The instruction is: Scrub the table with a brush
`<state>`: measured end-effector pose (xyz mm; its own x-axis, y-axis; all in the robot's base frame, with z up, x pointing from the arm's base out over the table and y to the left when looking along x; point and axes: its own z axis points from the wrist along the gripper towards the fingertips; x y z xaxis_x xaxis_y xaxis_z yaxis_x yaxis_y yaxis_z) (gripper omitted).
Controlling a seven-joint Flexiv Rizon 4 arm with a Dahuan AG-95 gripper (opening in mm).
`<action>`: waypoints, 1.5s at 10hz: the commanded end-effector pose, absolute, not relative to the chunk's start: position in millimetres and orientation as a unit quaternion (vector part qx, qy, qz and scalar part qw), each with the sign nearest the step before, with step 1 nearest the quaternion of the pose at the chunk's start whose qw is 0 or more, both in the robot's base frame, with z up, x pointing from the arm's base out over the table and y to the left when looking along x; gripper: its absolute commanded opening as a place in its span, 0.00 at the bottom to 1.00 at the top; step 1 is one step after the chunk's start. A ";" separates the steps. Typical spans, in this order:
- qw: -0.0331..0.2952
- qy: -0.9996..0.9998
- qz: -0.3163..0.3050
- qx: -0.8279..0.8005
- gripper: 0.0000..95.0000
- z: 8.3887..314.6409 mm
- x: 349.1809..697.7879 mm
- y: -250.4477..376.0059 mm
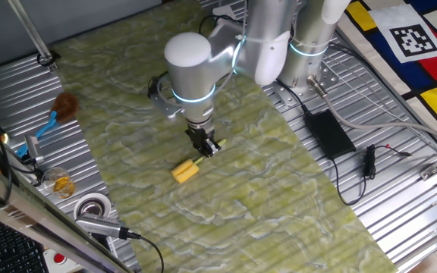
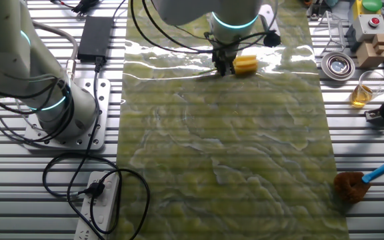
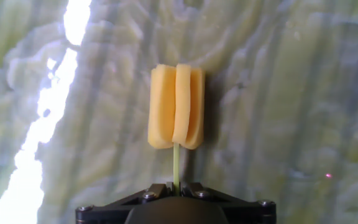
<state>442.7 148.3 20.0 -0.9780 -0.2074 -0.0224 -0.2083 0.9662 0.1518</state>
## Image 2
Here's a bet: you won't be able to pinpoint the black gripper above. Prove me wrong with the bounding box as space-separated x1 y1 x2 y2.
211 40 239 77

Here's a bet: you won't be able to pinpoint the yellow sponge brush green handle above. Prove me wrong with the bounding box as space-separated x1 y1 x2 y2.
193 54 259 76

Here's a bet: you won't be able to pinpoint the green marble pattern mat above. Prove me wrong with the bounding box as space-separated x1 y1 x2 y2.
110 0 350 240

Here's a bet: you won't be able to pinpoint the clear acrylic box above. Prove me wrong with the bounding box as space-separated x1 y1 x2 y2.
313 9 346 56

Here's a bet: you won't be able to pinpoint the black power adapter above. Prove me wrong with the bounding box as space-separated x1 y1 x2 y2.
77 15 115 64

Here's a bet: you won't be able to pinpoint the glass cup with yellow liquid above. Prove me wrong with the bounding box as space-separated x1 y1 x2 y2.
349 70 384 109

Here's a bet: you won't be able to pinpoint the wooden blocks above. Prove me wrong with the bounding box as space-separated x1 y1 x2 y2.
356 33 384 69

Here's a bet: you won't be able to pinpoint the grey emergency stop box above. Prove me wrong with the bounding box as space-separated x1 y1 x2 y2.
345 13 384 53

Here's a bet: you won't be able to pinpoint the yellow box green button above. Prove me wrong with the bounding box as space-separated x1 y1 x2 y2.
351 0 384 21

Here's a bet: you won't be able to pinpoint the white power strip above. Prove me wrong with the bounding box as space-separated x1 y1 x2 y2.
73 170 121 240

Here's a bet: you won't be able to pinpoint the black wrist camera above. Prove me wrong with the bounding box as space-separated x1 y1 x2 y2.
263 29 282 48

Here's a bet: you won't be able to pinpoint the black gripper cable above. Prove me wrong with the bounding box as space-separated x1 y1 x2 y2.
130 0 215 55

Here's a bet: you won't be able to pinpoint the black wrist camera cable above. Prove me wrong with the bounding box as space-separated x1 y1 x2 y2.
141 0 275 53

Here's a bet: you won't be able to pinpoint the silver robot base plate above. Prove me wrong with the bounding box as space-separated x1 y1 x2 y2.
23 78 112 151

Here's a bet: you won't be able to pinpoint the black bundled adapter cable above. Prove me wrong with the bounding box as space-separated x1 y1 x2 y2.
50 0 128 19

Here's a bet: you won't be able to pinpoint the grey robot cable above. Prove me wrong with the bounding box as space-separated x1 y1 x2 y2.
31 20 79 81

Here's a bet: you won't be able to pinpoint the black cable at arm base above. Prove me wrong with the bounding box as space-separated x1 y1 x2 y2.
0 78 76 144

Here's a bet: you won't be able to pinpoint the brown brush blue handle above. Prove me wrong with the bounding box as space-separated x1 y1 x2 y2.
333 149 384 205

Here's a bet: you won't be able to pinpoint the black power cable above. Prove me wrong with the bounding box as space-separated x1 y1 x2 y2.
41 56 151 240

